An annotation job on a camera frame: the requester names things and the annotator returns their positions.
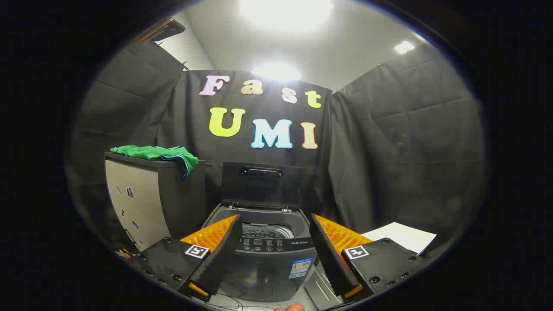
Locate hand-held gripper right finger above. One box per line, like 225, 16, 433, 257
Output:
310, 213, 428, 301

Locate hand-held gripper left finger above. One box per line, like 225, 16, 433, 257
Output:
130, 214, 242, 303

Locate dark grey washing machine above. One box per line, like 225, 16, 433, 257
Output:
201, 203, 318, 302

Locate dark washing machine lid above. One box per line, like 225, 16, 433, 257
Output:
221, 162, 304, 212

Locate green polo shirt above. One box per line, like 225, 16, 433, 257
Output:
110, 145, 199, 178

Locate grey ribbed metal panel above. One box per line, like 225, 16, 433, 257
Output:
305, 263, 344, 311

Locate white flat panel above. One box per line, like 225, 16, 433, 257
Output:
361, 222, 437, 255

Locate dark grey cabinet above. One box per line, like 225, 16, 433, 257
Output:
105, 151, 207, 253

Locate round ceiling light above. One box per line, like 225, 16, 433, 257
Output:
252, 63, 302, 81

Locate dark mounted device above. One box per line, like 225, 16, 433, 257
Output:
133, 17, 187, 44

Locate large ceiling light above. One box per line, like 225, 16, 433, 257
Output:
240, 0, 334, 32

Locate thin black cables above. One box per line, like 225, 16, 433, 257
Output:
207, 283, 277, 311

